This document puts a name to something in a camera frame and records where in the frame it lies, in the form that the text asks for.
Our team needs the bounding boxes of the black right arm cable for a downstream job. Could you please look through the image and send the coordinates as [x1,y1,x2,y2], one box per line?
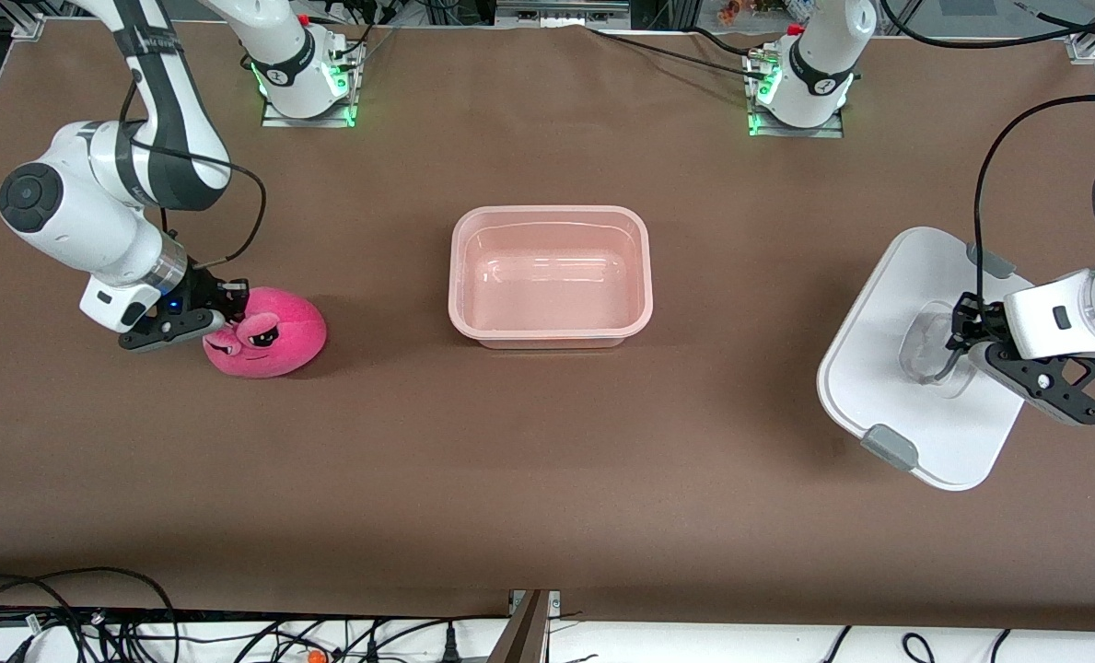
[122,78,267,268]

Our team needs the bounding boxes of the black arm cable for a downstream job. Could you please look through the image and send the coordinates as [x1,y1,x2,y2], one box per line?
[879,0,1095,305]
[122,78,267,268]

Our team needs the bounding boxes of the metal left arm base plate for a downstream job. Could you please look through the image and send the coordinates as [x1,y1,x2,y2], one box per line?
[745,46,845,139]

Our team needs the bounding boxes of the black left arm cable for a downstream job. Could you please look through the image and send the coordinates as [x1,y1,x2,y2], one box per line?
[879,0,1095,305]

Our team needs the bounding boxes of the pink plush toy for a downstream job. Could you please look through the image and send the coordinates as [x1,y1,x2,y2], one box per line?
[202,287,328,379]

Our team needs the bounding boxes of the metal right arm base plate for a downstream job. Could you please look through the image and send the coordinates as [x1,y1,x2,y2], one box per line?
[262,37,366,128]

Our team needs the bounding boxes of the pink translucent plastic box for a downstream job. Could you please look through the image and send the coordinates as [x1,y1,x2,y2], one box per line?
[448,204,655,351]

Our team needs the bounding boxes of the black looping floor cable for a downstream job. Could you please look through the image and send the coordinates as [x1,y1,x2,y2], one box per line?
[0,566,180,663]

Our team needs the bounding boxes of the aluminium profile beam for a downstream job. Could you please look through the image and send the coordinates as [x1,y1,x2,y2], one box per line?
[487,589,562,663]

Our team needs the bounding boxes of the black cable across table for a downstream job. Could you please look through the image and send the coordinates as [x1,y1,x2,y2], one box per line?
[587,26,774,79]

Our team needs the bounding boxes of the grey metal equipment frame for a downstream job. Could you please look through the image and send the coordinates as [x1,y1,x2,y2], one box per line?
[495,0,633,29]

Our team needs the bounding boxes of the white box lid grey clips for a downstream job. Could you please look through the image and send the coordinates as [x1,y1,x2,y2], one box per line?
[816,226,1041,492]

